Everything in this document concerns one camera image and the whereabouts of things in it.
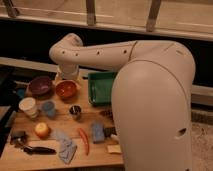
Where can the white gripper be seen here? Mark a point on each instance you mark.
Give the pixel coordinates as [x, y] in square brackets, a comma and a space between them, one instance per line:
[70, 72]

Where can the orange bowl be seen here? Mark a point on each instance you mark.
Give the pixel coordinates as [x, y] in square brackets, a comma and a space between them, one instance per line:
[66, 89]

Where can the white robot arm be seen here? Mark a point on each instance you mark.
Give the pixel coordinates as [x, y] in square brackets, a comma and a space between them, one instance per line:
[151, 97]

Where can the green plastic tray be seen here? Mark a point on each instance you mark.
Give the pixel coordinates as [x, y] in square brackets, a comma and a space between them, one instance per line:
[99, 87]

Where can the small metal cup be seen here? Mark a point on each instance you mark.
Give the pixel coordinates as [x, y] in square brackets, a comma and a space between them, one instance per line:
[75, 112]

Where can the blue plastic cup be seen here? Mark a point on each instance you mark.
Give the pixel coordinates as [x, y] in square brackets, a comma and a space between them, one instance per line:
[48, 108]

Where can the purple bowl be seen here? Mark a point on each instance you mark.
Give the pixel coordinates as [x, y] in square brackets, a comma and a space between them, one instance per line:
[40, 85]

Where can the bunch of dark grapes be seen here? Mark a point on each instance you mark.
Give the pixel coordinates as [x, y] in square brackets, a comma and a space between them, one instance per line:
[107, 113]

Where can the white paper cup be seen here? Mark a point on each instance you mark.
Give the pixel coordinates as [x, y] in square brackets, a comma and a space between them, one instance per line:
[29, 107]

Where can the blue sponge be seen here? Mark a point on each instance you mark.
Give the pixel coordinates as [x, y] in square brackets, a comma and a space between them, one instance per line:
[97, 132]

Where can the dark brush block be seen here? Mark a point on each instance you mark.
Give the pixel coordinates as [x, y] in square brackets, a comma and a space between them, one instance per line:
[108, 131]

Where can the red chili pepper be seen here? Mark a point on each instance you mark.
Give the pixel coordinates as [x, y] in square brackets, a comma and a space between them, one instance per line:
[84, 137]

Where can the red apple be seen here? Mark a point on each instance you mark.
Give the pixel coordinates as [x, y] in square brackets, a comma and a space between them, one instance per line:
[42, 130]

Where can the small blue bowl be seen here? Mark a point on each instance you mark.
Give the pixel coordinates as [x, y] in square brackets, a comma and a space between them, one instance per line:
[21, 92]

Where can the blue grey cloth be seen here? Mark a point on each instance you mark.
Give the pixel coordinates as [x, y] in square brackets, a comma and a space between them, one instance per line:
[67, 147]

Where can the small dark clamp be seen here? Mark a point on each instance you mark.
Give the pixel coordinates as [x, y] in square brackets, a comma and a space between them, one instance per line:
[18, 137]

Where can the black handled tool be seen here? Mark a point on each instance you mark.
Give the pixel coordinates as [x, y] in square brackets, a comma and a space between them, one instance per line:
[39, 150]

